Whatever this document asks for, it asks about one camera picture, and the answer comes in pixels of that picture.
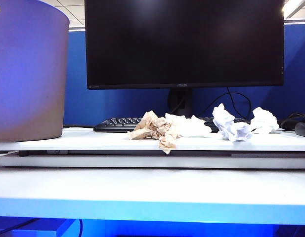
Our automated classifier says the black ASUS computer monitor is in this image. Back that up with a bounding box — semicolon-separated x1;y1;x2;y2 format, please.
84;0;285;90

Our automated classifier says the blue cubicle partition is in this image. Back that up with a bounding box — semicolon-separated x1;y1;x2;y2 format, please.
63;21;305;129

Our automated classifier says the black computer keyboard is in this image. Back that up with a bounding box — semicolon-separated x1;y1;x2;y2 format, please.
93;116;251;133

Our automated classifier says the white box under table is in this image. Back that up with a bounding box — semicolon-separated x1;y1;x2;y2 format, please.
0;218;80;237

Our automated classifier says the white paper ball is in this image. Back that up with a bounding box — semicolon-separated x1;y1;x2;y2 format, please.
212;103;253;143
250;106;280;135
164;112;213;138

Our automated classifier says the black monitor stand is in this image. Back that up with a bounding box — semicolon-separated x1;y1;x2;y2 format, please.
166;87;193;117

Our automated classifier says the brown paper ball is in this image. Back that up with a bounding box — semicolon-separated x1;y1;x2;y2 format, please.
127;110;179;156

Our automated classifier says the white work board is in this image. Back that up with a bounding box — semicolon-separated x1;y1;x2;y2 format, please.
0;127;305;152

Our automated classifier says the black monitor cable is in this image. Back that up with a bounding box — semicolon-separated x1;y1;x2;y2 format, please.
203;86;252;120

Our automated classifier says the black computer mouse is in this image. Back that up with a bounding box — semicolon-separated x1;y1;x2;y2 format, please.
294;121;305;138

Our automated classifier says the white base board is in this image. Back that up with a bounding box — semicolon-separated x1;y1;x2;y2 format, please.
0;152;305;170

